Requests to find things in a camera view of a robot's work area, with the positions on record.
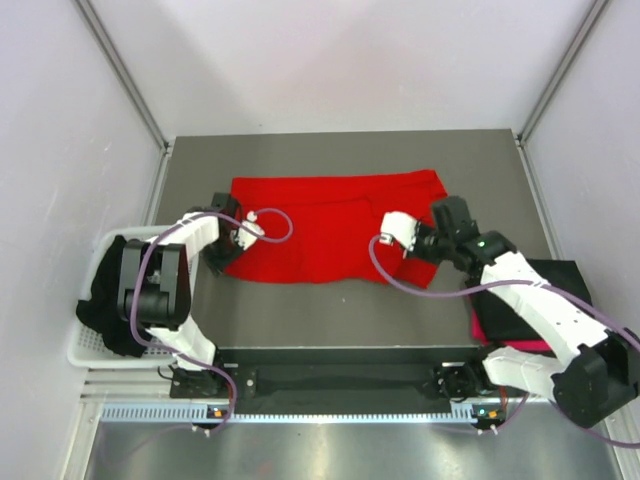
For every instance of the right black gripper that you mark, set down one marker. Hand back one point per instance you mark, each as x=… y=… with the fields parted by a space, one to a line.
x=417 y=251

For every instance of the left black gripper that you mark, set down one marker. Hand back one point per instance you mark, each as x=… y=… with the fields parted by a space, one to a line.
x=217 y=265

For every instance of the red t shirt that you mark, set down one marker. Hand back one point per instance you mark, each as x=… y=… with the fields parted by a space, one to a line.
x=323 y=225

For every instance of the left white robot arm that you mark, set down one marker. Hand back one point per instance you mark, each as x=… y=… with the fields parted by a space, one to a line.
x=154 y=289

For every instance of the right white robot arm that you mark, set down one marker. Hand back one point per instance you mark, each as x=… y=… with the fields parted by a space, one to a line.
x=593 y=370

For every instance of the folded pink t shirt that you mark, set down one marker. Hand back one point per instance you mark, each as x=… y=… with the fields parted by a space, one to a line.
x=503 y=326

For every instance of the folded black t shirt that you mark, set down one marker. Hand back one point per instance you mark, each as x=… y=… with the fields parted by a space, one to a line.
x=551 y=296

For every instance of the black t shirt in basket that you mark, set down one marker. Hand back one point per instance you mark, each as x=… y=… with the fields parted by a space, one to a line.
x=100 y=312

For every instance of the white plastic basket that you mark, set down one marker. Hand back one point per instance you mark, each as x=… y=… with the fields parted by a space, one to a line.
x=86 y=348

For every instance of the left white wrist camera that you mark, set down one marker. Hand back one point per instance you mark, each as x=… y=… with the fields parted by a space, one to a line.
x=248 y=232

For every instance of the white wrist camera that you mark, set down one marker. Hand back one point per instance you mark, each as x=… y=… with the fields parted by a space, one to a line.
x=248 y=232
x=399 y=227

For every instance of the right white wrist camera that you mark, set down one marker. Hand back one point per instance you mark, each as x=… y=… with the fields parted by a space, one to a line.
x=399 y=227

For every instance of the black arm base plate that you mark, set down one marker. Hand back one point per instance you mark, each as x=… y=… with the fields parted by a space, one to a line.
x=326 y=380

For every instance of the white slotted cable duct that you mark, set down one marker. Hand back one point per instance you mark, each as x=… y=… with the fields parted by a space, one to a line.
x=203 y=413

